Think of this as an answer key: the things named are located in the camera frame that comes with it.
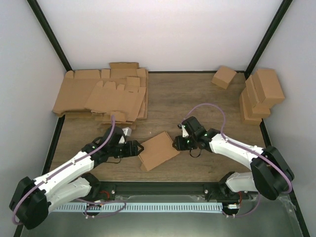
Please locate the folded brown box tilted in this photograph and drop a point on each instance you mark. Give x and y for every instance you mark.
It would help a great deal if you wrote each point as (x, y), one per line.
(223, 77)

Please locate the light blue slotted cable duct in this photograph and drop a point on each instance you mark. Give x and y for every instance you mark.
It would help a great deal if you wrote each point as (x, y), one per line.
(185, 207)

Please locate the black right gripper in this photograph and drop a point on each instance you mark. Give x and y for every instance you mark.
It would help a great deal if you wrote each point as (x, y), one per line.
(180, 145)

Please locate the black left frame post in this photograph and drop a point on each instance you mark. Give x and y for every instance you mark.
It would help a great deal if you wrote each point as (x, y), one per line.
(41, 18)

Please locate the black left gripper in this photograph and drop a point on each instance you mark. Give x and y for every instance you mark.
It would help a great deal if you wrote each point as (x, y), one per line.
(133, 150)

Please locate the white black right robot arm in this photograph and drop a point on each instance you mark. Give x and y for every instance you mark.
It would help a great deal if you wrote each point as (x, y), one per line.
(269, 174)

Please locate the black frame post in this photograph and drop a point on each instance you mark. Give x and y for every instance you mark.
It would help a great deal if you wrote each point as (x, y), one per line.
(41, 18)
(279, 15)

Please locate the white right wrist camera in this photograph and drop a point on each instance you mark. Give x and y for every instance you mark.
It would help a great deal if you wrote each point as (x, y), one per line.
(184, 132)

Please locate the black right frame post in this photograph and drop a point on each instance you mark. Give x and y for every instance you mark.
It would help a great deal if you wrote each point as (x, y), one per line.
(279, 15)

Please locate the brown cardboard box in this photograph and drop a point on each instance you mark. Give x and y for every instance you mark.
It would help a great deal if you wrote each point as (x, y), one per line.
(157, 150)

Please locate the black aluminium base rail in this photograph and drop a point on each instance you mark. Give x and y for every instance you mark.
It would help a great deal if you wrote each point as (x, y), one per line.
(110, 190)

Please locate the top folded brown box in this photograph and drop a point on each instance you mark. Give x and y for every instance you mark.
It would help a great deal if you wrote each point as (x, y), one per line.
(268, 88)

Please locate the stack of flat cardboard blanks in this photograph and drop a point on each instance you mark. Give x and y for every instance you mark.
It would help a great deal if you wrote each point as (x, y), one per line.
(120, 91)

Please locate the lower folded brown box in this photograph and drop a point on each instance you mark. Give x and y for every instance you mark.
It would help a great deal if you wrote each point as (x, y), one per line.
(245, 110)

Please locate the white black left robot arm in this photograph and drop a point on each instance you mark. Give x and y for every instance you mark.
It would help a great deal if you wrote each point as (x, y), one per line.
(34, 199)

